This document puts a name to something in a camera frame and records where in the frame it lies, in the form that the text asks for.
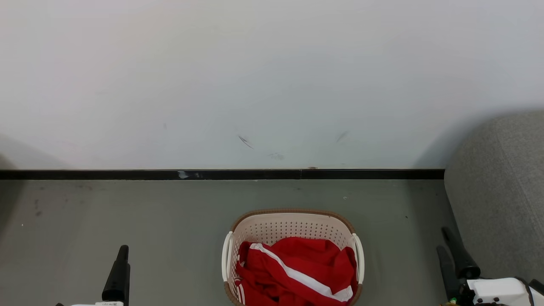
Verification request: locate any grey fabric sofa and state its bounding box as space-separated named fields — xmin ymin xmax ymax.
xmin=444 ymin=111 xmax=544 ymax=283

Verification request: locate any black wall baseboard strip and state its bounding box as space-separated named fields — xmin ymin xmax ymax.
xmin=0 ymin=169 xmax=445 ymax=181

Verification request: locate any cream perforated laundry basket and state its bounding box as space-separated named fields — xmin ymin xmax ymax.
xmin=221 ymin=208 xmax=365 ymax=306

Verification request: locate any thin black right gripper cable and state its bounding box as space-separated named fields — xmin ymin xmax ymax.
xmin=516 ymin=277 xmax=544 ymax=306

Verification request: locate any red garment with white stripes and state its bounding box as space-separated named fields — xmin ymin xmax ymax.
xmin=234 ymin=237 xmax=358 ymax=306

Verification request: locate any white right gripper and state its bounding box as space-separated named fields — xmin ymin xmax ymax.
xmin=436 ymin=227 xmax=535 ymax=306

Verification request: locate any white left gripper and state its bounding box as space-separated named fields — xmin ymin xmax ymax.
xmin=55 ymin=245 xmax=130 ymax=306

